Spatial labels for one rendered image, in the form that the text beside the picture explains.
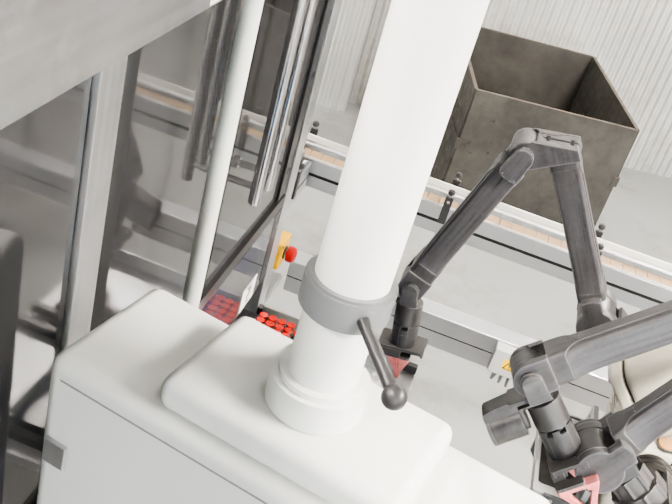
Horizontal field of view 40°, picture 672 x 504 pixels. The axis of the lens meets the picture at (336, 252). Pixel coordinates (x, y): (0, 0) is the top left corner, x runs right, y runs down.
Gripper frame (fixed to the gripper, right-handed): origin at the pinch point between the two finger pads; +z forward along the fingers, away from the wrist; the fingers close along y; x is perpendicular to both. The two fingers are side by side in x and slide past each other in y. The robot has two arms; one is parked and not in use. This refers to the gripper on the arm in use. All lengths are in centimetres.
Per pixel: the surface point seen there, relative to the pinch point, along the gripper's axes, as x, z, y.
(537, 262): -82, 8, -26
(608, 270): -82, 5, -47
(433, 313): -85, 37, 1
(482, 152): -251, 47, 6
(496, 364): -80, 46, -22
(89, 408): 103, -63, 18
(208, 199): 67, -69, 21
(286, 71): 41, -79, 20
